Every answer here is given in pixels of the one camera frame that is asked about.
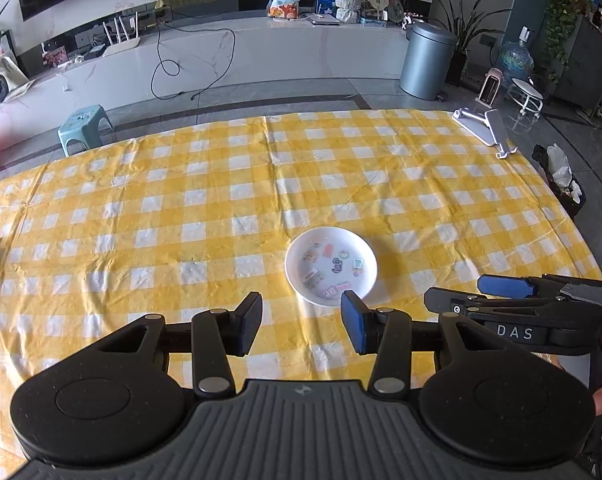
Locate grey cabinet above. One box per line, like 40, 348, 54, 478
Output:
550, 10, 602, 113

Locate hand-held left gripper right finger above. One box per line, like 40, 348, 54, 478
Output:
340, 290, 486, 397

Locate black cable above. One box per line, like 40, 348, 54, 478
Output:
150, 7, 237, 102

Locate small white round stool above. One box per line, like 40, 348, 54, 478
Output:
506, 78, 544, 121

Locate potted long leaf plant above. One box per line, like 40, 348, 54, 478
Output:
425, 0, 512, 87

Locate white plate with stickers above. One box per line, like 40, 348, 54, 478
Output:
284, 226, 380, 307

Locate white paper card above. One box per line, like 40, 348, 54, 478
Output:
0, 55, 36, 98

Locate small pink heater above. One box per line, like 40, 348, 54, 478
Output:
473, 67, 502, 107

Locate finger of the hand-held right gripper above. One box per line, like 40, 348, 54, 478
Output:
423, 286, 492, 319
477, 273, 568, 302

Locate blue water bottle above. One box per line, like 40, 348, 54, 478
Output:
496, 26, 534, 87

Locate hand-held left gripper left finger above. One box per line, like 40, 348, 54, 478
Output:
98, 291, 264, 399

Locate white router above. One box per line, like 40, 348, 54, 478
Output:
101, 12, 143, 59

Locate climbing green plant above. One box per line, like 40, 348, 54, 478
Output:
520, 0, 602, 87

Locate white marble television console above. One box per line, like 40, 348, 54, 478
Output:
0, 14, 413, 162

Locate black bin with paper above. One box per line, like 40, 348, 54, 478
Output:
532, 143, 587, 219

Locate grey blue trash can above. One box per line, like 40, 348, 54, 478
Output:
399, 22, 458, 101

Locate yellow checked tablecloth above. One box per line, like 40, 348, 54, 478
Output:
0, 107, 602, 466

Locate light blue plastic stool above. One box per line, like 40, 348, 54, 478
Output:
58, 104, 113, 156

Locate white phone stand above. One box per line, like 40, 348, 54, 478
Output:
452, 107, 520, 160

